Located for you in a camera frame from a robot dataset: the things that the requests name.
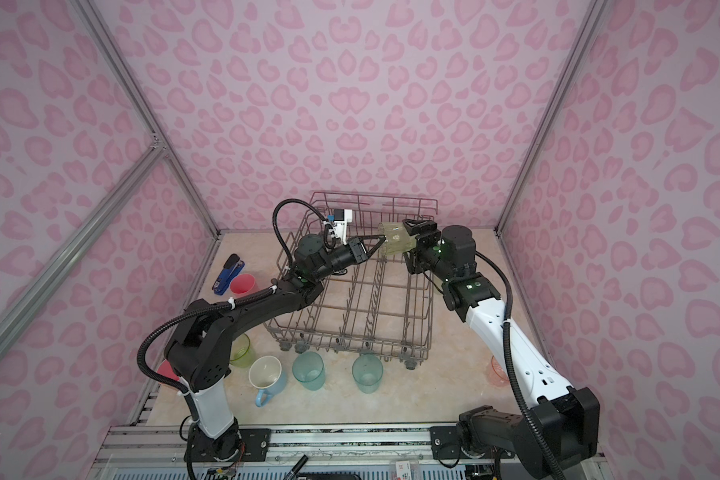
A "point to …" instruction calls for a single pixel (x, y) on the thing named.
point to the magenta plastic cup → (166, 369)
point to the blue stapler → (231, 268)
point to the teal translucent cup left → (308, 369)
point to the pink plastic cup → (243, 284)
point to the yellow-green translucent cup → (398, 239)
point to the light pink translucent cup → (496, 374)
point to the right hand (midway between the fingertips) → (400, 228)
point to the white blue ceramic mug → (267, 374)
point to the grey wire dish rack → (379, 309)
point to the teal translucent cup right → (367, 371)
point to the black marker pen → (298, 467)
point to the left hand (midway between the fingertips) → (388, 235)
